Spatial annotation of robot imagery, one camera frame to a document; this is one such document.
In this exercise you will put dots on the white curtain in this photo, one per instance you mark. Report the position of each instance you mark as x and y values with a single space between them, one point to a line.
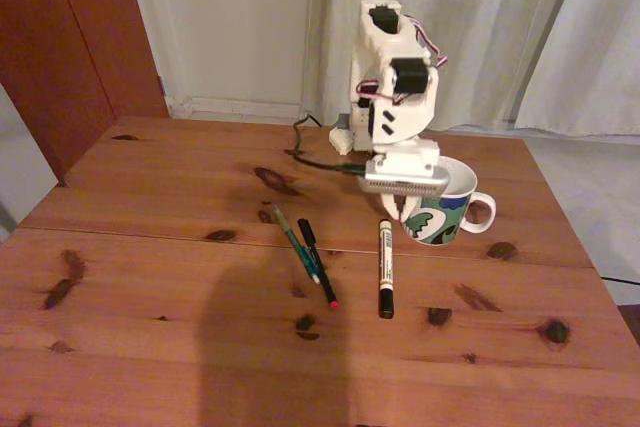
600 47
475 7

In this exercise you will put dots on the teal transparent pen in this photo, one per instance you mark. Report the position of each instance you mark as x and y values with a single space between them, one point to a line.
299 249

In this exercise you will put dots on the white marker with black cap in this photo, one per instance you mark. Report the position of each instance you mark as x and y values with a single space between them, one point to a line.
385 267

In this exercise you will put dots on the white green blue patterned mug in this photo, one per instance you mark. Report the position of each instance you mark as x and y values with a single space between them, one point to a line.
435 229

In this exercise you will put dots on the brown wooden door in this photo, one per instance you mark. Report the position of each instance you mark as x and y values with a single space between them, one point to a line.
60 47

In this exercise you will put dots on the black pen with red end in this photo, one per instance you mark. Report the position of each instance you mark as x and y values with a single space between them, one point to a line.
306 232

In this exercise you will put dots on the silver gripper camera box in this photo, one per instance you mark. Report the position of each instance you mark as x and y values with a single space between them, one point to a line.
400 187

